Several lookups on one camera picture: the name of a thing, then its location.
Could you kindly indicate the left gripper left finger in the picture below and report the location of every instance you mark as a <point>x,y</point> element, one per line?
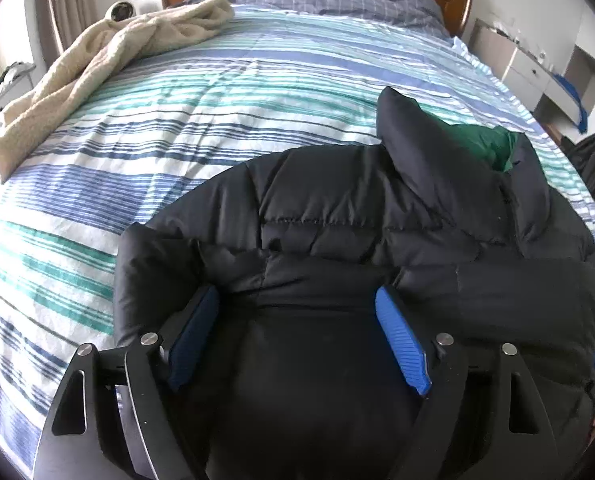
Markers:
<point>83,436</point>

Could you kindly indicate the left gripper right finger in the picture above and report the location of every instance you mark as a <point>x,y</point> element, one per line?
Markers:
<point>481,415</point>

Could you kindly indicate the black puffer jacket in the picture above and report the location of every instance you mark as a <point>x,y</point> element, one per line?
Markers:
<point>297,380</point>

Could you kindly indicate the striped bed duvet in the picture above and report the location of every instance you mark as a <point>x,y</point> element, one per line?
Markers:
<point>269,81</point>

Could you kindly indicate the white desk with drawers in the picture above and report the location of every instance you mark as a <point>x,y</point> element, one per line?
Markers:
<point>526,79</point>

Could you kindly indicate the cream fleece garment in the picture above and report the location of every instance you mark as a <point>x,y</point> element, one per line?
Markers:
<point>102,50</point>

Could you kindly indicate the beige curtain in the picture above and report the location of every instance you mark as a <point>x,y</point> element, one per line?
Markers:
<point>72,5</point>

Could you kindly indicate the blue checked pillow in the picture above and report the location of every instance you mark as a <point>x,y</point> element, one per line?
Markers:
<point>423,16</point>

